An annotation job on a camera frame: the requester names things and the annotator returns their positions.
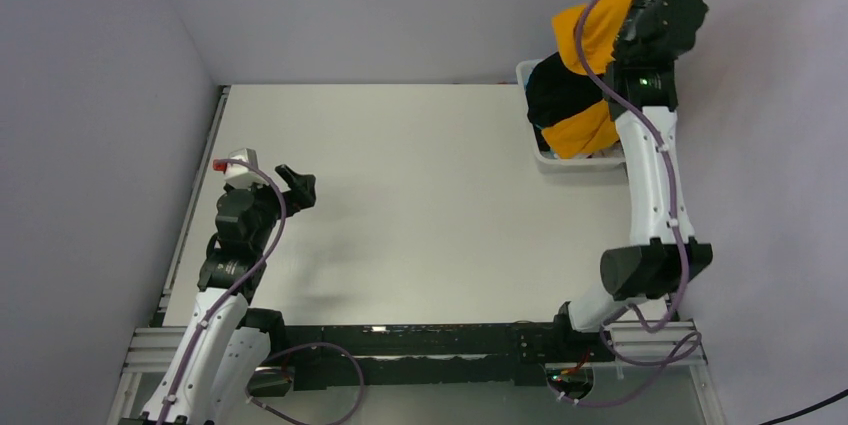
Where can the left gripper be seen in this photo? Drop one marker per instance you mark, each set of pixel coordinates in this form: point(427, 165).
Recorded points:
point(301, 186)

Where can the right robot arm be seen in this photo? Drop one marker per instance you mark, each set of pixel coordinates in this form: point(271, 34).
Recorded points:
point(663, 254)

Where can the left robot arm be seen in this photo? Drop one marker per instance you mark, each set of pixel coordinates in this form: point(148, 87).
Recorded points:
point(227, 339)

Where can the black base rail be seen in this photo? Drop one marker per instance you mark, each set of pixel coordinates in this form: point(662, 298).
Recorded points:
point(523, 353)

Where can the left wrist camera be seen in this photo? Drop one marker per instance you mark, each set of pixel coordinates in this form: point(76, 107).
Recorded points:
point(239, 169)

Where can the yellow t shirt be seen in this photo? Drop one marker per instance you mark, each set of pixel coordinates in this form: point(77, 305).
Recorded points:
point(592, 130)

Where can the black t shirt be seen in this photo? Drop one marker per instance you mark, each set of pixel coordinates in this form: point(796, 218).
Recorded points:
point(555, 93)

